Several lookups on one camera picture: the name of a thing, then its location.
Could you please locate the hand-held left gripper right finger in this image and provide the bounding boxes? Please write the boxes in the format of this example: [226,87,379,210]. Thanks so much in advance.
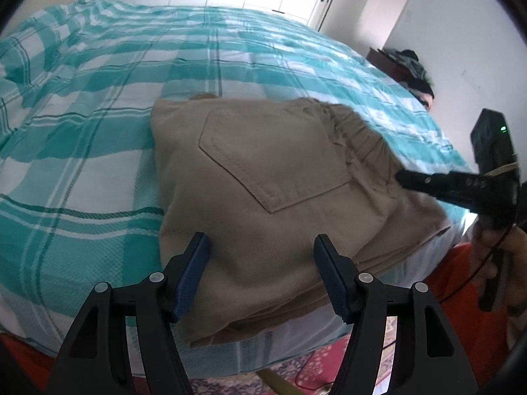
[313,234,480,395]

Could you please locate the pile of dark clothes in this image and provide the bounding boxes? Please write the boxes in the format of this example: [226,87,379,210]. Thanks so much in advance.
[378,48,436,105]

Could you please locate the red patterned rug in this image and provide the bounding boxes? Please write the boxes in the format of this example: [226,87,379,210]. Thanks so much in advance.
[187,329,401,395]

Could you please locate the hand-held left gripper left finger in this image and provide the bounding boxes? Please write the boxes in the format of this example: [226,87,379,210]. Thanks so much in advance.
[48,232,212,395]

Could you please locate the pale wooden slat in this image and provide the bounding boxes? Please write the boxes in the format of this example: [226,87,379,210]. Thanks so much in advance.
[256,369,307,395]

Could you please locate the person's orange clothing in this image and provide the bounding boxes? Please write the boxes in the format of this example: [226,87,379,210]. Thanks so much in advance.
[424,242,517,379]

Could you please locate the black cable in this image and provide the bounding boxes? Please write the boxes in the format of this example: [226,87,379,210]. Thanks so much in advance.
[435,179,523,302]

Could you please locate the dark brown chest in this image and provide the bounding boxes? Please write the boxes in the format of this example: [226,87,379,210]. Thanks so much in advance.
[368,46,410,88]

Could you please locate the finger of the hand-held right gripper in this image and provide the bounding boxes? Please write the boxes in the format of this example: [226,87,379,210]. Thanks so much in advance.
[396,169,487,211]

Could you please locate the white door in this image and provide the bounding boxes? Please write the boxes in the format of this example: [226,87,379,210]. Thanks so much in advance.
[317,0,388,50]

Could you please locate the teal plaid blanket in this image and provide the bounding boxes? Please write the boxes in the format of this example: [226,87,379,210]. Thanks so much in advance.
[0,0,475,359]

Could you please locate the beige pants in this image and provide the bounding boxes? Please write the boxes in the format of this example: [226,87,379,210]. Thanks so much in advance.
[150,94,452,348]

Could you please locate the person's right hand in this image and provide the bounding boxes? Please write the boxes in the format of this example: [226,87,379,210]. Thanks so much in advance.
[470,222,527,317]

